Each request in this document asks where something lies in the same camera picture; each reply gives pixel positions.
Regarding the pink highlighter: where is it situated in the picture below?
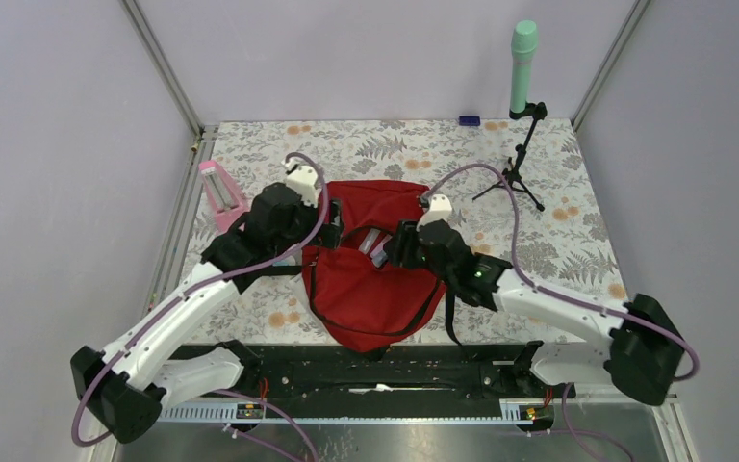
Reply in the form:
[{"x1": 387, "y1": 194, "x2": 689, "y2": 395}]
[{"x1": 359, "y1": 228, "x2": 391, "y2": 257}]

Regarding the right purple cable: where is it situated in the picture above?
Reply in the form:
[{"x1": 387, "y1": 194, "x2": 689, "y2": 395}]
[{"x1": 419, "y1": 163, "x2": 701, "y2": 462}]

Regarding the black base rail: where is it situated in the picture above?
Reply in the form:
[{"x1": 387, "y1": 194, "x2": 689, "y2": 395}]
[{"x1": 171, "y1": 341, "x2": 645, "y2": 421}]

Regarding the purple cable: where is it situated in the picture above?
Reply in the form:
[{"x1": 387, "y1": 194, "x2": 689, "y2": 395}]
[
  {"x1": 70, "y1": 151, "x2": 331, "y2": 462},
  {"x1": 419, "y1": 163, "x2": 701, "y2": 462}
]

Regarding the small blue box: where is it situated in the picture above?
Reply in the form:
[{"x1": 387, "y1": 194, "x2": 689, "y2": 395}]
[{"x1": 458, "y1": 115, "x2": 481, "y2": 126}]

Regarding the green microphone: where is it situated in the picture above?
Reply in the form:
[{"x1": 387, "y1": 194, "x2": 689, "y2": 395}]
[{"x1": 509, "y1": 20, "x2": 539, "y2": 119}]

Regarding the black tripod mic stand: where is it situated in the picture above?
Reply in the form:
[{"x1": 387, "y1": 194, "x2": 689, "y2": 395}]
[{"x1": 501, "y1": 102, "x2": 548, "y2": 212}]

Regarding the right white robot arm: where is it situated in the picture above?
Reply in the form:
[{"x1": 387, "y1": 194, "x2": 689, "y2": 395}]
[{"x1": 384, "y1": 194, "x2": 695, "y2": 406}]

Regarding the pink metronome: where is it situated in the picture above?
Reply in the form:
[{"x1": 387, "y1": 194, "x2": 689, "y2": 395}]
[{"x1": 198, "y1": 160, "x2": 250, "y2": 234}]

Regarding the red backpack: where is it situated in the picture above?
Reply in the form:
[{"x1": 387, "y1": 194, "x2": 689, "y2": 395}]
[{"x1": 242, "y1": 179, "x2": 472, "y2": 354}]

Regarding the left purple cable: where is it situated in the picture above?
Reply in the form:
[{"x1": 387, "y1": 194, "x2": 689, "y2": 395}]
[{"x1": 70, "y1": 151, "x2": 331, "y2": 462}]

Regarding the blue highlighter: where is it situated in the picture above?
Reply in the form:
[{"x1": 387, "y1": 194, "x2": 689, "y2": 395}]
[{"x1": 369, "y1": 247, "x2": 388, "y2": 269}]

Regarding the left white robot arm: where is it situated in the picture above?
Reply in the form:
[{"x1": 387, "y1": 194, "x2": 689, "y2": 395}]
[{"x1": 69, "y1": 152, "x2": 332, "y2": 448}]

